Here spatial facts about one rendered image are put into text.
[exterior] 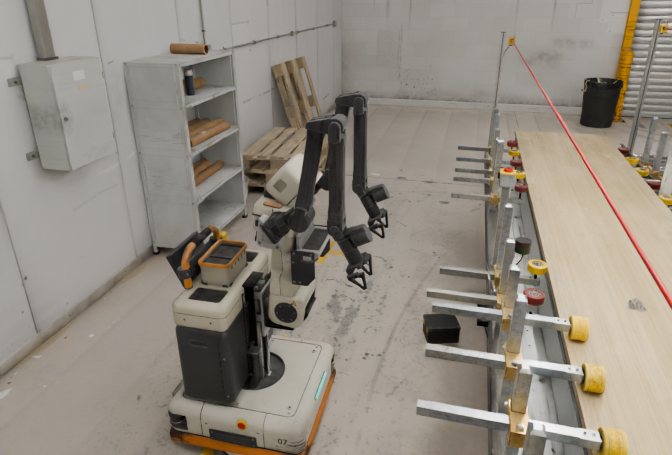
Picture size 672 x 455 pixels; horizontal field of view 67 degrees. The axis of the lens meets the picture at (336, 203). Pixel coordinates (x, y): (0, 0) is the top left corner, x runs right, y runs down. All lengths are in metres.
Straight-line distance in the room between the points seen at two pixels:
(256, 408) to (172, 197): 2.13
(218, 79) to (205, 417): 3.00
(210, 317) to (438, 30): 8.04
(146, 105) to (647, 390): 3.42
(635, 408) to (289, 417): 1.36
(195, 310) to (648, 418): 1.62
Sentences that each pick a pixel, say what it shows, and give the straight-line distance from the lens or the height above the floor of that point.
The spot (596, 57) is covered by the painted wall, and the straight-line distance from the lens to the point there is 9.83.
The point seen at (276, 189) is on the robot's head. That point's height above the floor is 1.29.
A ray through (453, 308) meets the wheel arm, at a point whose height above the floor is 0.96.
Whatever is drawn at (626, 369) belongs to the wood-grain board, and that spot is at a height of 0.90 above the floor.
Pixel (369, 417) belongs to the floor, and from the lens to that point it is 2.82.
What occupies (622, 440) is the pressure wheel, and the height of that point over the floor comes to 0.98.
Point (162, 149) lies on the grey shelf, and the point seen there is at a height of 0.92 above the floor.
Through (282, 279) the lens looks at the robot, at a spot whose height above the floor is 0.89.
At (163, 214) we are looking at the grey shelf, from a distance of 4.25.
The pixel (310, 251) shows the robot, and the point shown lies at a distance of 2.06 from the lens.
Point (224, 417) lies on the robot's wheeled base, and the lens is 2.50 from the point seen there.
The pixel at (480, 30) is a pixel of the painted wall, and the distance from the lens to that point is 9.59.
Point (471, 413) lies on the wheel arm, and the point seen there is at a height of 0.96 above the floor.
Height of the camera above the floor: 2.01
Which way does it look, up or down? 23 degrees down
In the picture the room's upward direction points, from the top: straight up
